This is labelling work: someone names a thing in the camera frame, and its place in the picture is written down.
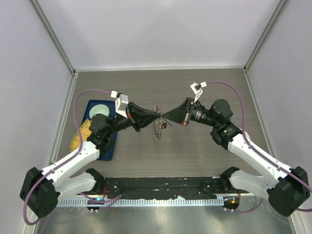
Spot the aluminium frame left post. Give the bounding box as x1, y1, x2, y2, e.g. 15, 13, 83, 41
29, 0, 76, 75

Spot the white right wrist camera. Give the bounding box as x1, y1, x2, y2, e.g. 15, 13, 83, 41
190, 82, 207, 102

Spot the teal patterned bowl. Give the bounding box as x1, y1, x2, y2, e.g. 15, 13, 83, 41
89, 104, 110, 118

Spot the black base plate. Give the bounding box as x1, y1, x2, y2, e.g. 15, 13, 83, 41
85, 176, 247, 200

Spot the aluminium frame post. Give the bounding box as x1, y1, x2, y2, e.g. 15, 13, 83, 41
29, 0, 76, 75
243, 0, 289, 73

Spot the white slotted cable duct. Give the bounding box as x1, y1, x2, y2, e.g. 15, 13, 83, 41
57, 196, 224, 207

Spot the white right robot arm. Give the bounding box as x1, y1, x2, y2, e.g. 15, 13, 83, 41
163, 97, 310, 217

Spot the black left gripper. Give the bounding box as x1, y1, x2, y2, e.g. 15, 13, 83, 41
106, 102, 161, 136

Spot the aluminium frame right post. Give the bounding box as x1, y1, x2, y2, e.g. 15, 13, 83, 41
243, 0, 289, 73

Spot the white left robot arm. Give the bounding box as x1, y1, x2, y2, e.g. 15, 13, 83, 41
19, 102, 161, 225

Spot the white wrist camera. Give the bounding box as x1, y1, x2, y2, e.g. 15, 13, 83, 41
111, 91, 129, 118
190, 82, 207, 102

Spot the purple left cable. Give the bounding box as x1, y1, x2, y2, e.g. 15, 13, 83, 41
22, 89, 122, 226

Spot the yellow bamboo dish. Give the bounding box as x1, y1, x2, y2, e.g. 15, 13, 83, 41
69, 119, 92, 152

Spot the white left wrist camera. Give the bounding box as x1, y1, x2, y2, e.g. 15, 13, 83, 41
111, 91, 129, 118

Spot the blue plastic tray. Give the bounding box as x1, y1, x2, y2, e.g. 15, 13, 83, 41
81, 99, 117, 161

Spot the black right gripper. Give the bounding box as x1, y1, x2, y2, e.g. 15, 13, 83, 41
162, 97, 218, 128

